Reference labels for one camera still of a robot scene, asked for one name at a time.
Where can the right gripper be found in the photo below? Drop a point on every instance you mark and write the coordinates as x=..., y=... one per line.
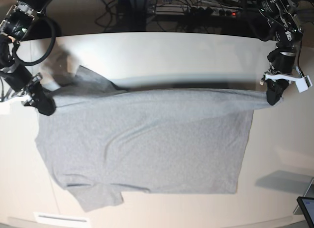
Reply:
x=38, y=97

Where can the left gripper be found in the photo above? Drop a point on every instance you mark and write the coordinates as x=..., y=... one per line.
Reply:
x=275, y=89

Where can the grey T-shirt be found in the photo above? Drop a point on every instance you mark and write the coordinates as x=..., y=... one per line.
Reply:
x=102, y=141

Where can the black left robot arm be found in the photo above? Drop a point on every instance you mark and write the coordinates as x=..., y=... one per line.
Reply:
x=284, y=26

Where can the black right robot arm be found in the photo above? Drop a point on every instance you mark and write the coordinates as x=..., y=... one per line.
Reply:
x=24, y=86

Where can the white label strip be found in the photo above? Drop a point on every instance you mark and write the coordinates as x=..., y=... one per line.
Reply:
x=62, y=221

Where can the black power strip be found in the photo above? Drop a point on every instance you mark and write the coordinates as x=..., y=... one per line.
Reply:
x=176, y=9

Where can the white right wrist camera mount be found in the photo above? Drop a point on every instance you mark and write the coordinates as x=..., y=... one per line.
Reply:
x=6, y=104

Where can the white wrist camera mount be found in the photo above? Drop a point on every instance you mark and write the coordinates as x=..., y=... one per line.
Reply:
x=302, y=82
x=6, y=104

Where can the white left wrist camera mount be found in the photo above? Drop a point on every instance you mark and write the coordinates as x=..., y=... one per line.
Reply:
x=302, y=82

